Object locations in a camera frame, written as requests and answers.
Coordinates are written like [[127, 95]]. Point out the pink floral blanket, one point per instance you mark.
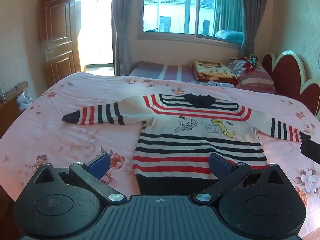
[[62, 135]]

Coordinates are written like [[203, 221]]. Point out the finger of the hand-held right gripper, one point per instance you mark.
[[311, 151]]

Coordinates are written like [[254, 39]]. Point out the brown wooden door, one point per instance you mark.
[[60, 42]]

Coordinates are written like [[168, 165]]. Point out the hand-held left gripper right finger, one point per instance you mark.
[[218, 164]]

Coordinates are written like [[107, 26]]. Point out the sliding glass window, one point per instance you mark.
[[172, 10]]

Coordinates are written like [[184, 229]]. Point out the striped purple mattress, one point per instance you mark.
[[162, 71]]

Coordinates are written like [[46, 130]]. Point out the striped pink grey pillow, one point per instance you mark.
[[255, 80]]

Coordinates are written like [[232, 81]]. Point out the light blue cloth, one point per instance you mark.
[[217, 83]]

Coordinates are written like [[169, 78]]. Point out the striped cartoon knit sweater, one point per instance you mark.
[[195, 142]]

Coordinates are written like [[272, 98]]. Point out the folded yellow cartoon blanket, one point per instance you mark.
[[215, 71]]

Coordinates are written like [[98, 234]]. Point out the light blue bedding bundle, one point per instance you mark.
[[228, 36]]

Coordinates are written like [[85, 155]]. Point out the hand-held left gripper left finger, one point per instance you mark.
[[101, 163]]

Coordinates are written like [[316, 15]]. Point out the shiny multicolour ribbon bow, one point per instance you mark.
[[251, 60]]

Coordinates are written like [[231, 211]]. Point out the red scalloped headboard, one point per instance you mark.
[[285, 72]]

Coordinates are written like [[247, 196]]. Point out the white plastic bag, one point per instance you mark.
[[23, 101]]

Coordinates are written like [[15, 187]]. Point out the wooden chair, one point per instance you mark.
[[10, 110]]

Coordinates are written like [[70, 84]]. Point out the grey curtain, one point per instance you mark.
[[250, 17], [122, 30]]

